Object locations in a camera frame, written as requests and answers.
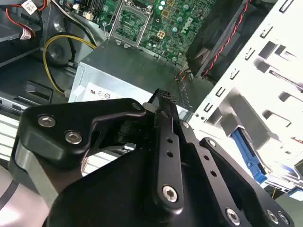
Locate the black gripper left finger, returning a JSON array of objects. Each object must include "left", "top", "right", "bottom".
[{"left": 8, "top": 88, "right": 185, "bottom": 215}]

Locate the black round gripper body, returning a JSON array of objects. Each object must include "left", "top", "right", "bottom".
[{"left": 47, "top": 141, "right": 237, "bottom": 227}]

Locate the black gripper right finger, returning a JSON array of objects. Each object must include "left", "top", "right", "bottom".
[{"left": 170, "top": 101, "right": 296, "bottom": 227}]

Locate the hard disk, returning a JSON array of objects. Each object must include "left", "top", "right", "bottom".
[{"left": 231, "top": 127, "right": 303, "bottom": 187}]

